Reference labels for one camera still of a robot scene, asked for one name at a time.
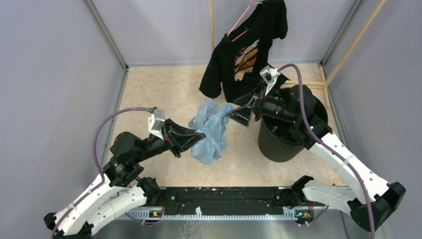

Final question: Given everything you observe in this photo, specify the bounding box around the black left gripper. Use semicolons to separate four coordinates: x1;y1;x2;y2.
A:
134;118;208;162

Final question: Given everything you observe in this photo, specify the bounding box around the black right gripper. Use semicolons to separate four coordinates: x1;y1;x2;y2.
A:
225;81;299;127

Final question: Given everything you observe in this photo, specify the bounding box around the light blue plastic trash bag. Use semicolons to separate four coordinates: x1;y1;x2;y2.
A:
188;100;234;165

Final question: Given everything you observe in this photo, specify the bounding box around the black ribbed trash bin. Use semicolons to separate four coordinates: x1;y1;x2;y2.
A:
258;85;332;162

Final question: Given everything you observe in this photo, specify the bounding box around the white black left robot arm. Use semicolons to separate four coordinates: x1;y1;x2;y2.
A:
44;119;206;239

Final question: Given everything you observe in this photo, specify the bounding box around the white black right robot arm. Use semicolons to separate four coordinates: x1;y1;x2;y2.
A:
227;85;406;232

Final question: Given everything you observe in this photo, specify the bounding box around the black printed t-shirt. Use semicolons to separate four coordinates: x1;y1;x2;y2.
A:
199;0;288;103

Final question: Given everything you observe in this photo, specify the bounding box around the pink clothes hanger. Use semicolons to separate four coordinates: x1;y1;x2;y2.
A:
226;0;264;42

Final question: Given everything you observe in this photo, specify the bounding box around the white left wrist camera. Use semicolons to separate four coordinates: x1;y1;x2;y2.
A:
148;108;165;140

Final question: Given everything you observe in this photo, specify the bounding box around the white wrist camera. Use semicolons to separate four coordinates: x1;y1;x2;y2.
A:
148;108;165;140
260;65;281;96

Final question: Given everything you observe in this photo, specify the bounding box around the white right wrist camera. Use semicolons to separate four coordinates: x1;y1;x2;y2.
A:
260;65;281;96

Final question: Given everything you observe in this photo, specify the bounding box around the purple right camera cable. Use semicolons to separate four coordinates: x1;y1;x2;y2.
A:
277;63;377;239

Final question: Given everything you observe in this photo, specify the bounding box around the wooden clothes rack frame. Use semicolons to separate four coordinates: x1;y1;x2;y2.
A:
209;0;387;110

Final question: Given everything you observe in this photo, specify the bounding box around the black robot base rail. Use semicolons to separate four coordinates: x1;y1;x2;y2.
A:
141;186;325;217

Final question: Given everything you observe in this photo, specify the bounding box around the white toothed cable duct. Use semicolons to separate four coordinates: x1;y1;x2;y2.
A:
117;208;306;221

